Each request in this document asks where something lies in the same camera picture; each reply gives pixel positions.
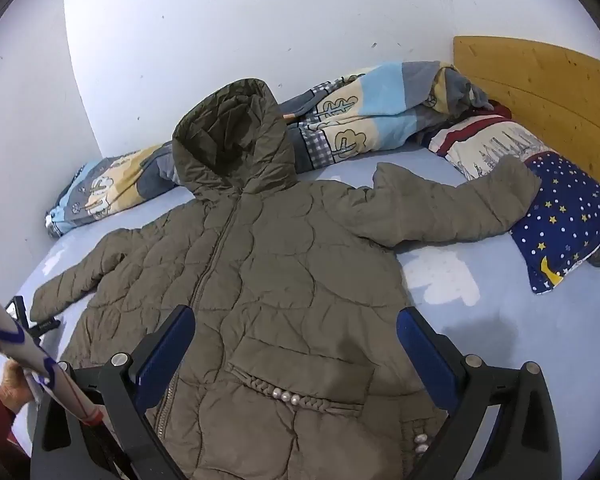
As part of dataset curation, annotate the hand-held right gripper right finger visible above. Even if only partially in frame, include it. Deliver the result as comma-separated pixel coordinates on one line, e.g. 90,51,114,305
396,305,563,480

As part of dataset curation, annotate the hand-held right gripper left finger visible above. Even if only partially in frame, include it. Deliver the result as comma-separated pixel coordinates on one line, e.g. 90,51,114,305
30,304,197,480

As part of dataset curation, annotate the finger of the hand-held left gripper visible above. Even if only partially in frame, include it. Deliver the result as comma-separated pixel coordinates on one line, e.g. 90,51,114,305
5,296,62,347

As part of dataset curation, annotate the olive quilted hooded jacket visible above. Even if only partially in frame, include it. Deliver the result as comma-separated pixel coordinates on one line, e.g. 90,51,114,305
30,78,543,480

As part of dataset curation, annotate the person's left hand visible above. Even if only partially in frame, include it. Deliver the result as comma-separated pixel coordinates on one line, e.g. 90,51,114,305
0,359,35,414

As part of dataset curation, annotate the light blue cloud bed sheet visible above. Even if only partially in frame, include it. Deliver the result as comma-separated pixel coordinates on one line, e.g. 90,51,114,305
10,145,600,480

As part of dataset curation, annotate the dark blue star pillow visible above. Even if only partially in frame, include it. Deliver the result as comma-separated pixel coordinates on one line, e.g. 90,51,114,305
510,152,600,295

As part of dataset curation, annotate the striped city print pillow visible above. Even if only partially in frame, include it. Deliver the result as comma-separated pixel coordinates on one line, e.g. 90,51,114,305
420,102,553,181

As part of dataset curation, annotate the patchwork cartoon print blanket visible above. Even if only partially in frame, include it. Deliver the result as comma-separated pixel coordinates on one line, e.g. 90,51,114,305
44,60,496,238

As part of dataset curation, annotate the wooden headboard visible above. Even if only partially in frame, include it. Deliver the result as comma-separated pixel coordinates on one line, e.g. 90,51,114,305
452,36,600,196

